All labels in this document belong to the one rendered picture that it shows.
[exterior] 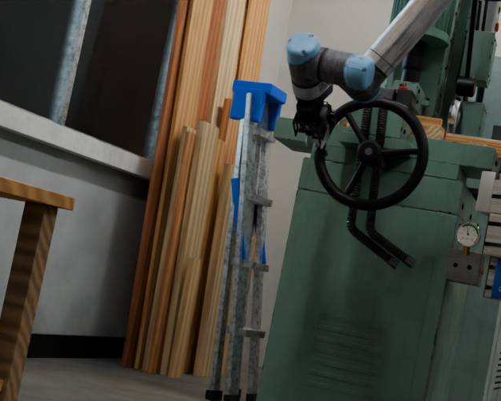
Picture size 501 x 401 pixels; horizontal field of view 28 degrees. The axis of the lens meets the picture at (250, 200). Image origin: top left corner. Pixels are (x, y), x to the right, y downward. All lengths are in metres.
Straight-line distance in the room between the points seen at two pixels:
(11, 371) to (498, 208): 1.06
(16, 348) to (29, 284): 0.12
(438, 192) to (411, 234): 0.13
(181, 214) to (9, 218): 0.81
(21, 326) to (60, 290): 2.07
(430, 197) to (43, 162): 1.58
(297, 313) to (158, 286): 1.46
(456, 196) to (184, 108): 1.83
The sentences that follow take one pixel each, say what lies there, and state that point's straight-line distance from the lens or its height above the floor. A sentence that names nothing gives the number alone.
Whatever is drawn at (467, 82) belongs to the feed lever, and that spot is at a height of 1.13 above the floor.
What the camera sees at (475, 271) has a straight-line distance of 2.59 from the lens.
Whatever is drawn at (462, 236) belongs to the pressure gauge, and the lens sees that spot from 2.57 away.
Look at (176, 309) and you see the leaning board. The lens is 4.05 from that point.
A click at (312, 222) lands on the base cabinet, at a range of 2.70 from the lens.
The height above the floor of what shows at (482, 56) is 1.22.
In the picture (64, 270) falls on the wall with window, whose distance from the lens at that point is 3.91.
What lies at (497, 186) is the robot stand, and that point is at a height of 0.74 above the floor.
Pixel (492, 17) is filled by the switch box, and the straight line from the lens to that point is 3.20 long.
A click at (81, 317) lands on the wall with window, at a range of 4.09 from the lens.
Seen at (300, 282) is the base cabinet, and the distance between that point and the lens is 2.69.
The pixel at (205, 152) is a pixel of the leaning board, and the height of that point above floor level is 0.92.
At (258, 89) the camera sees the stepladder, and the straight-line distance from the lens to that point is 3.67.
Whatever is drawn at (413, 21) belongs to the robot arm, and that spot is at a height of 1.08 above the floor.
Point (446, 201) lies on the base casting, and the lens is 2.65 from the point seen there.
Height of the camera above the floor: 0.44
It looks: 4 degrees up
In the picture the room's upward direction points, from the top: 11 degrees clockwise
